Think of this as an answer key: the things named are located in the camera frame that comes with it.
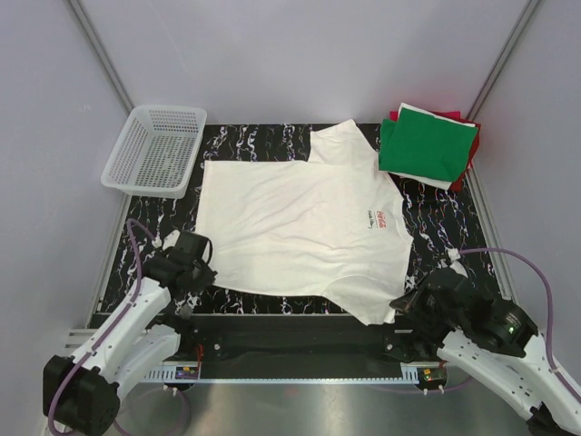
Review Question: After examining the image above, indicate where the white t shirt red print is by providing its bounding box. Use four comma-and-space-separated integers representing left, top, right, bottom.
195, 120, 413, 325

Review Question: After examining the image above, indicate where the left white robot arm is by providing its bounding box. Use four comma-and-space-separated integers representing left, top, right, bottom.
43, 232, 217, 435

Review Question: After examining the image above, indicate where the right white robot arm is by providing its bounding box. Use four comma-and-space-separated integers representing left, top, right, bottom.
388, 268, 580, 435

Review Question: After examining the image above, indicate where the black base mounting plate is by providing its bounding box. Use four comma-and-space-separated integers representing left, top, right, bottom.
156, 314, 438, 373

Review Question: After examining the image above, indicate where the white plastic mesh basket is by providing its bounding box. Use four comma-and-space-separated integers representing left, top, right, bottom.
101, 104, 207, 199

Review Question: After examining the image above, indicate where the white folded t shirt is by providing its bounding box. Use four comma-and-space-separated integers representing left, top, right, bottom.
385, 102, 478, 192

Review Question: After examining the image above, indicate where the green folded t shirt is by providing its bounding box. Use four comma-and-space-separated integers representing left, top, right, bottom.
379, 102, 481, 183

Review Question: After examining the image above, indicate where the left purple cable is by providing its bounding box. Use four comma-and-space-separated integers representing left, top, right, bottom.
47, 218, 192, 436

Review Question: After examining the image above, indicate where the white slotted cable duct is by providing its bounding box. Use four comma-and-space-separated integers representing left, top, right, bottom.
142, 364, 419, 385

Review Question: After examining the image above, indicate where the left aluminium corner post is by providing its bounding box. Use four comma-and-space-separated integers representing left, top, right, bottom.
64, 0, 134, 114

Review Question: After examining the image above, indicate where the aluminium corner post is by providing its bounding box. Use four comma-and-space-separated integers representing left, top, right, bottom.
468, 0, 545, 120
64, 0, 134, 114

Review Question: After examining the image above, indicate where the right aluminium corner post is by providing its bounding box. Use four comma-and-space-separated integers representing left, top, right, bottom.
468, 0, 545, 120

